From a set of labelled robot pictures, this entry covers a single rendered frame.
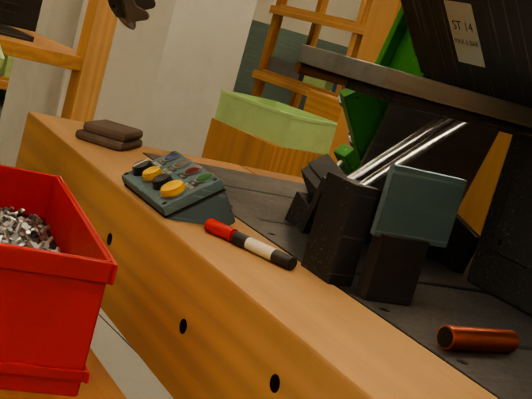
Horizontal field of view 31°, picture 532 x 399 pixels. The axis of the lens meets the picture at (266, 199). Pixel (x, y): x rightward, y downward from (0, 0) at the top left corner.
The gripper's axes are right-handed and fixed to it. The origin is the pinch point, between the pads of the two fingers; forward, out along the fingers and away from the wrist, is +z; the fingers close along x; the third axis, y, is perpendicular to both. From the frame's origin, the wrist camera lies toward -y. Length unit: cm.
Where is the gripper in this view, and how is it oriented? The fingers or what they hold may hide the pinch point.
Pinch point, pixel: (128, 22)
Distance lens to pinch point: 181.1
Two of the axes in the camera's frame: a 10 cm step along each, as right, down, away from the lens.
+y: 9.7, 1.2, -2.3
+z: 0.9, 6.6, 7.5
